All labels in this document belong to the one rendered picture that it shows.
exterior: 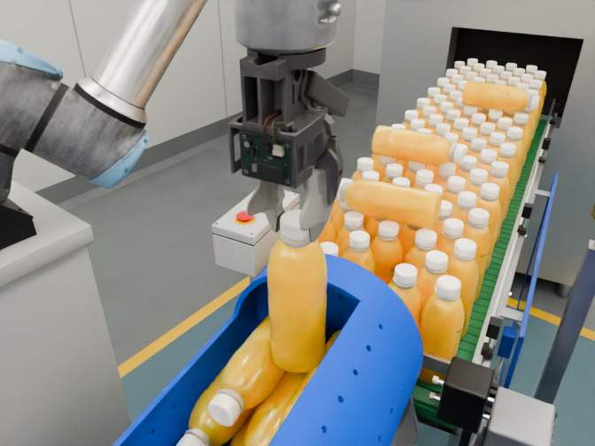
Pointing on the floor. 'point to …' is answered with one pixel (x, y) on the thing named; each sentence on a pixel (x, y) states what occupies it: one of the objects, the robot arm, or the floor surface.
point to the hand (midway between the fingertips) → (297, 223)
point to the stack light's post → (568, 327)
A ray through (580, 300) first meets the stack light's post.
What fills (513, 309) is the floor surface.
